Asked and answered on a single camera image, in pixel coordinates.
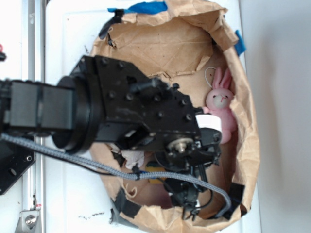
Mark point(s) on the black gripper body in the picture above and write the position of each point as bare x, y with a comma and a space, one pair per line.
146, 114

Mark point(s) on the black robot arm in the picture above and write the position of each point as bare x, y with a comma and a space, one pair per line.
62, 111

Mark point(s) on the crumpled white paper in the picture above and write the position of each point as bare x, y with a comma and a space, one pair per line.
128, 157

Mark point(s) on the pink plush bunny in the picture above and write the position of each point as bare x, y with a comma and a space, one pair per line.
218, 102

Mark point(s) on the brown paper bag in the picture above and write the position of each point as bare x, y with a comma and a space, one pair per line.
178, 44

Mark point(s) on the black tape left patch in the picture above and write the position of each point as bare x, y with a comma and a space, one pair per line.
122, 205

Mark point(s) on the black tape patch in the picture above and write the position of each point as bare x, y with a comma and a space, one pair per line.
236, 193
122, 205

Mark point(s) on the blue tape small piece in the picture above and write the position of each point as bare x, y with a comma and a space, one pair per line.
240, 45

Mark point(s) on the black tape right patch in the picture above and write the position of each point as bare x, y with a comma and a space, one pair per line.
236, 193

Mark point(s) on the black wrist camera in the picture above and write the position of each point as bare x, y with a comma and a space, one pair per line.
185, 194

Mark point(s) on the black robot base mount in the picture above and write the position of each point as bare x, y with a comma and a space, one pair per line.
15, 160

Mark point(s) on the metal corner bracket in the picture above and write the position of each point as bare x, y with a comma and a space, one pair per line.
29, 222

